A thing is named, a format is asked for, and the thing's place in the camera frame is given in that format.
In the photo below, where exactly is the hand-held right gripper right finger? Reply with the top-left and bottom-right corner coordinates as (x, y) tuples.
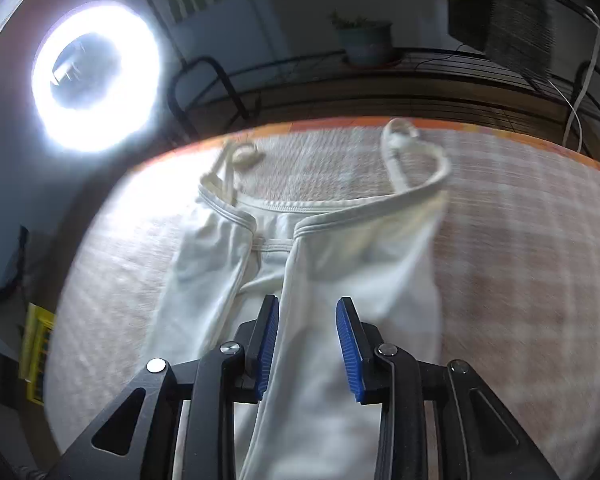
(335, 297), (561, 480)

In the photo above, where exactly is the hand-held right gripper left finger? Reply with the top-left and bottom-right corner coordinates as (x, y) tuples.
(44, 294), (280, 480)

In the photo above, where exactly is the white sleeveless top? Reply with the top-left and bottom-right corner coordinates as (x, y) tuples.
(145, 119), (452, 480)

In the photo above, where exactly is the checked orange-edged mat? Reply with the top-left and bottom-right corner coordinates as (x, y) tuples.
(44, 116), (600, 480)

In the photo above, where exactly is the yellow crate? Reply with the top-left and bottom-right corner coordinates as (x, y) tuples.
(19, 303), (56, 404)

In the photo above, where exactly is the potted plant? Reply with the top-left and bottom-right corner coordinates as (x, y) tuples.
(329, 11), (395, 68)

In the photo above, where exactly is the dark slatted panel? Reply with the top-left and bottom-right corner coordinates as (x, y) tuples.
(447, 0), (561, 77)

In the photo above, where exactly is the black metal wire rack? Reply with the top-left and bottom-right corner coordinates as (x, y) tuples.
(167, 48), (600, 161)

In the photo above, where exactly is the ring light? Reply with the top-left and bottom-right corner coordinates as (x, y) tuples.
(31, 1), (163, 154)

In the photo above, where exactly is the white cable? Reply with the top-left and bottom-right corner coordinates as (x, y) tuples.
(562, 6), (600, 153)

